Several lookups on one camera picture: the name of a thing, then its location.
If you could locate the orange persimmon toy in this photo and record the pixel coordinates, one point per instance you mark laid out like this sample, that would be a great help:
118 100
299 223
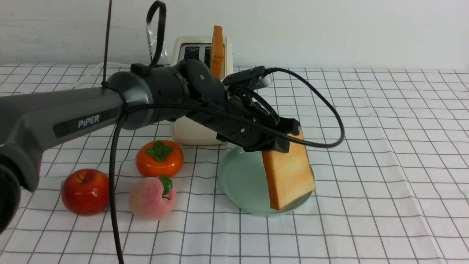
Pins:
160 157

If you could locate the red apple toy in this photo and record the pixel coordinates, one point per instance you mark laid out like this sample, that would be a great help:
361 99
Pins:
86 192

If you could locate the white checkered tablecloth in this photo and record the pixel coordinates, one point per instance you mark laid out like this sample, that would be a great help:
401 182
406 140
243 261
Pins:
394 192

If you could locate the cream white toaster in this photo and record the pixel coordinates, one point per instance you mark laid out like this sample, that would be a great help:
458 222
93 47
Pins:
184 130

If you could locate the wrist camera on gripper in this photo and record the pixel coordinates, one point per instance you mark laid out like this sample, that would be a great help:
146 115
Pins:
254 78

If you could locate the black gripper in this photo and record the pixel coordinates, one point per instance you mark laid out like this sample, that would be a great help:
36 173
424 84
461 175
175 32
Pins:
207 92

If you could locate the toast slice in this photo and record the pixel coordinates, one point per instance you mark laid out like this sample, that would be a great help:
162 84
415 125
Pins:
217 52
290 179

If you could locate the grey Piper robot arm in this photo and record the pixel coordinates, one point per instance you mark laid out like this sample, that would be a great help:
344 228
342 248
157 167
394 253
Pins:
31 124

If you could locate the pink peach toy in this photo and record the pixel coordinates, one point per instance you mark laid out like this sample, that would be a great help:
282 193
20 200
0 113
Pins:
152 198

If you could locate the light green plate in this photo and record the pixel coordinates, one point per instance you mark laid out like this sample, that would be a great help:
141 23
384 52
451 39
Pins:
241 176

